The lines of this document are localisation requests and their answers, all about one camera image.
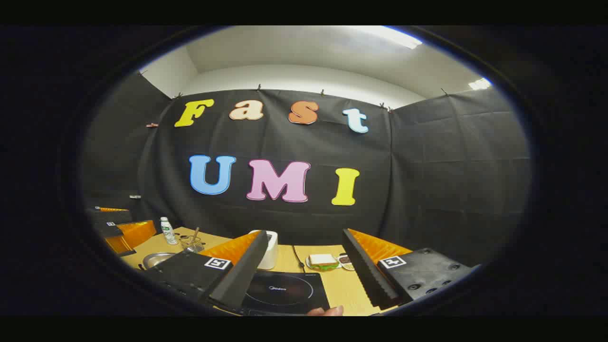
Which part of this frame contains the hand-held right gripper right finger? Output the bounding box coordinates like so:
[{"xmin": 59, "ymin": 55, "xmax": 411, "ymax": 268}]
[{"xmin": 341, "ymin": 228, "xmax": 475, "ymax": 312}]

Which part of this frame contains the black induction cooktop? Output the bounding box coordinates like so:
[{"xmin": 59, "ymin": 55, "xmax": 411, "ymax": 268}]
[{"xmin": 240, "ymin": 271, "xmax": 331, "ymax": 316}]

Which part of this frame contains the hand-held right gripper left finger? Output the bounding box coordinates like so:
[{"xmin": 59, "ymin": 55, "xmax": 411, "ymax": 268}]
[{"xmin": 142, "ymin": 230, "xmax": 269, "ymax": 312}]

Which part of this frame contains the wire cutlery basket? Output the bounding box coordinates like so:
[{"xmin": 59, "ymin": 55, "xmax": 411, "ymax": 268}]
[{"xmin": 179, "ymin": 235, "xmax": 205, "ymax": 253}]

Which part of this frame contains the white drink bottle green label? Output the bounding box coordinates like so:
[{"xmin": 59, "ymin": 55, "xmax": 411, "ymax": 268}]
[{"xmin": 160, "ymin": 217, "xmax": 178, "ymax": 245}]

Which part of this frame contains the row of small cloth clips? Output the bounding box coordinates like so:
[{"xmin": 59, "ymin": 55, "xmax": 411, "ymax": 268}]
[{"xmin": 138, "ymin": 70, "xmax": 449, "ymax": 113}]

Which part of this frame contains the stainless steel pot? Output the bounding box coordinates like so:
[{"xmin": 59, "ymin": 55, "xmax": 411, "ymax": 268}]
[{"xmin": 142, "ymin": 252, "xmax": 177, "ymax": 270}]

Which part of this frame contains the sandwich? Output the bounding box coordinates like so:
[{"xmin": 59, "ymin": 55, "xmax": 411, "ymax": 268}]
[{"xmin": 309, "ymin": 254, "xmax": 339, "ymax": 270}]

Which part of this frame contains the black backdrop cloth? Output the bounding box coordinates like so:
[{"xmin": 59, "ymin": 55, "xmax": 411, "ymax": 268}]
[{"xmin": 81, "ymin": 71, "xmax": 532, "ymax": 269}]

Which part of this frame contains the white toaster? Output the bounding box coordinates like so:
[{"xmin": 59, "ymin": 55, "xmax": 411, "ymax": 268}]
[{"xmin": 248, "ymin": 229, "xmax": 279, "ymax": 270}]

